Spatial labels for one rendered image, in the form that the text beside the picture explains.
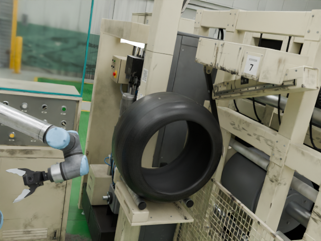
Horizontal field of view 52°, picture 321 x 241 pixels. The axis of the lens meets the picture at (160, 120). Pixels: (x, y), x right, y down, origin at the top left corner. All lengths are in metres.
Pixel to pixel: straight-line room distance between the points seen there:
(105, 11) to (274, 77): 9.47
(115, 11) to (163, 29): 8.94
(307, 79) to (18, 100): 1.65
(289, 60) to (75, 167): 1.08
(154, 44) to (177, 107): 0.46
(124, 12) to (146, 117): 9.40
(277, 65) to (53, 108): 1.42
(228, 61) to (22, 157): 1.42
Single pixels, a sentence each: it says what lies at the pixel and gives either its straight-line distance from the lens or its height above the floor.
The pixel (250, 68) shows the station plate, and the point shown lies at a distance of 1.54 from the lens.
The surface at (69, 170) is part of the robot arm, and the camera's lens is 1.60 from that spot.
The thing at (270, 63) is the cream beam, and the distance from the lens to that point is 1.51.
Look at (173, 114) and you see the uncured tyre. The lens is 1.58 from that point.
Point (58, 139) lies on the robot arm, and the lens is 1.49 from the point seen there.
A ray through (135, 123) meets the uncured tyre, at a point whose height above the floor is 1.33.
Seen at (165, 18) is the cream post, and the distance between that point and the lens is 1.91.
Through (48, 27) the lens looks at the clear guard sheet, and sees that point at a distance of 2.16.
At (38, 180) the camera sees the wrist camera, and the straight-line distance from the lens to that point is 1.61.
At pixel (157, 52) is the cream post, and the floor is 1.66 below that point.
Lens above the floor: 1.76
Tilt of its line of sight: 14 degrees down
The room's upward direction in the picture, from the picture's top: 11 degrees clockwise
